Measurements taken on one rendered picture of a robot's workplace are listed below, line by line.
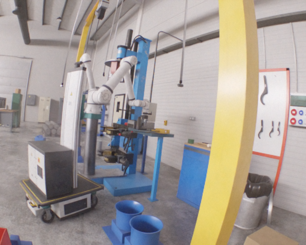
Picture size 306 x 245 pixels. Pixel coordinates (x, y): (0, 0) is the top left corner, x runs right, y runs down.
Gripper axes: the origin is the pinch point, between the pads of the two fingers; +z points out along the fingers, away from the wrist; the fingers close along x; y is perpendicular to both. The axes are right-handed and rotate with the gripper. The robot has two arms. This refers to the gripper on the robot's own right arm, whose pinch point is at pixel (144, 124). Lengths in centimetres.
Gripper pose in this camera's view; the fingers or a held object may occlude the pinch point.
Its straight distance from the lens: 242.5
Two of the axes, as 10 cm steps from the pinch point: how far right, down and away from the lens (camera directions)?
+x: 3.4, 0.7, -9.4
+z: -1.1, 9.9, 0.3
